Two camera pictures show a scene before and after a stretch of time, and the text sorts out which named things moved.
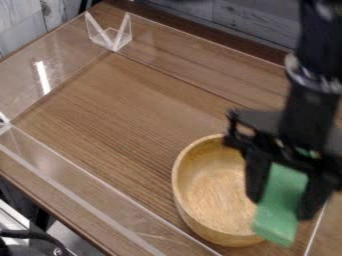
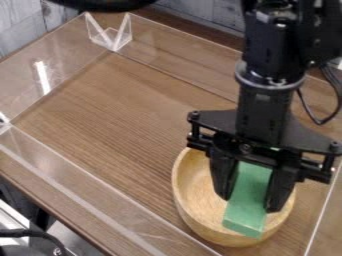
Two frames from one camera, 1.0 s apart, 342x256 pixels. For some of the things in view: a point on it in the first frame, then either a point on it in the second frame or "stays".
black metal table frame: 23,214 stays
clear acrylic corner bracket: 111,38 stays
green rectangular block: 278,209 → 244,214
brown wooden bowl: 208,184 stays
